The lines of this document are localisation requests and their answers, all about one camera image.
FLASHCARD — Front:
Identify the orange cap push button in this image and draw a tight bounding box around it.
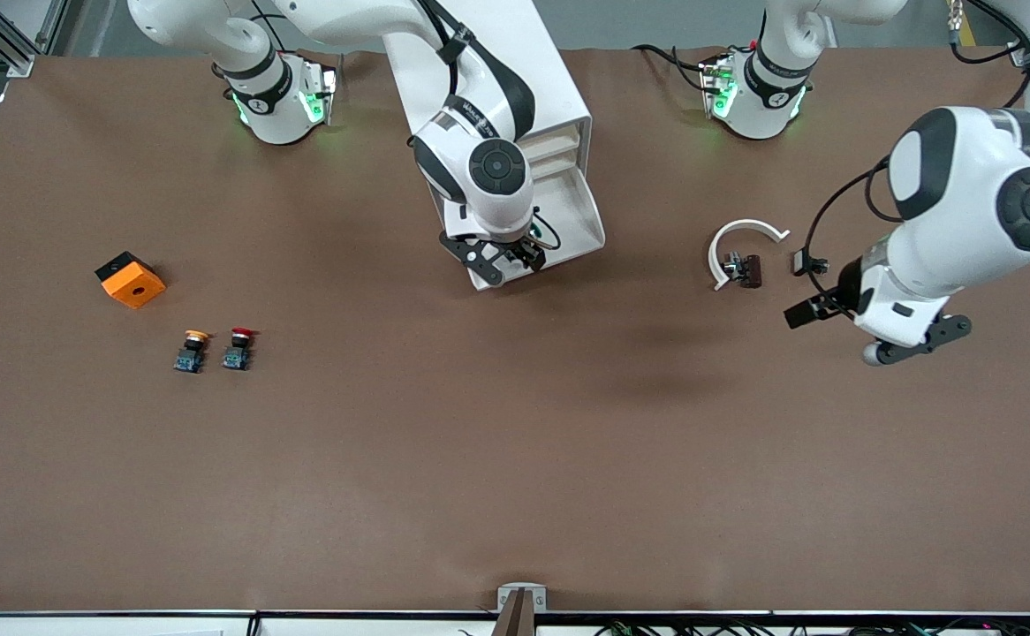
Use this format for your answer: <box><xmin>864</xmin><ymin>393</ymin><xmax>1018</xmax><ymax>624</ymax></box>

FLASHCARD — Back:
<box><xmin>172</xmin><ymin>329</ymin><xmax>212</xmax><ymax>375</ymax></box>

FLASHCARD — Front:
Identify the red cap push button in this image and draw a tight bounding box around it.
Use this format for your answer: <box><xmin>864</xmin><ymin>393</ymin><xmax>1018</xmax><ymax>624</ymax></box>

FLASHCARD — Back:
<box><xmin>221</xmin><ymin>327</ymin><xmax>258</xmax><ymax>373</ymax></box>

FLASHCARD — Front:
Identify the white curved plastic bracket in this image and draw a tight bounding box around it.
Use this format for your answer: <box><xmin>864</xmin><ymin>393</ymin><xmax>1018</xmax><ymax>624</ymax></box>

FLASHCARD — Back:
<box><xmin>708</xmin><ymin>218</ymin><xmax>791</xmax><ymax>292</ymax></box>

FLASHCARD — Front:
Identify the aluminium frame profile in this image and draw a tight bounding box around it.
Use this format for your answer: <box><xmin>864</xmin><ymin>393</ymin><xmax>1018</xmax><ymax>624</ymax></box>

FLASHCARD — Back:
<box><xmin>0</xmin><ymin>0</ymin><xmax>72</xmax><ymax>79</ymax></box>

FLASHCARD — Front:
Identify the black base cable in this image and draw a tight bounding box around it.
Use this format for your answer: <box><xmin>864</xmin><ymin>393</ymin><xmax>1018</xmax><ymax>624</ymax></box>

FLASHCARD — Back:
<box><xmin>632</xmin><ymin>42</ymin><xmax>712</xmax><ymax>93</ymax></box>

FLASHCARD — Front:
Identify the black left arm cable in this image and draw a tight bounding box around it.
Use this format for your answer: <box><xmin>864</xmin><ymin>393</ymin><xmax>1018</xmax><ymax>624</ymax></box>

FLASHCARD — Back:
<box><xmin>800</xmin><ymin>157</ymin><xmax>892</xmax><ymax>266</ymax></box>

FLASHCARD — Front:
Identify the white plastic drawer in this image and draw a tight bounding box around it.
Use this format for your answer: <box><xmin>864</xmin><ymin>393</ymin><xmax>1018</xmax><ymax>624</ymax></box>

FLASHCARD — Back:
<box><xmin>466</xmin><ymin>166</ymin><xmax>606</xmax><ymax>292</ymax></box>

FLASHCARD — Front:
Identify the orange and black button box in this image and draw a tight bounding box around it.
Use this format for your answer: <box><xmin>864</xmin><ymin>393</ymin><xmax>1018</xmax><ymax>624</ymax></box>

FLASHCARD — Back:
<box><xmin>95</xmin><ymin>251</ymin><xmax>168</xmax><ymax>310</ymax></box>

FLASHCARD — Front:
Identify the small dark brown component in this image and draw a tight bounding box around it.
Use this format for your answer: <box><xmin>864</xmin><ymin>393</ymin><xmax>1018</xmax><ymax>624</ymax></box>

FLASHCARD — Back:
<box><xmin>722</xmin><ymin>252</ymin><xmax>764</xmax><ymax>290</ymax></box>

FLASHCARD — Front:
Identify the grey metal table bracket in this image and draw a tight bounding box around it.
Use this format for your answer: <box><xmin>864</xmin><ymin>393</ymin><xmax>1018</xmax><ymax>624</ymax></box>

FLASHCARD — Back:
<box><xmin>496</xmin><ymin>582</ymin><xmax>549</xmax><ymax>613</ymax></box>

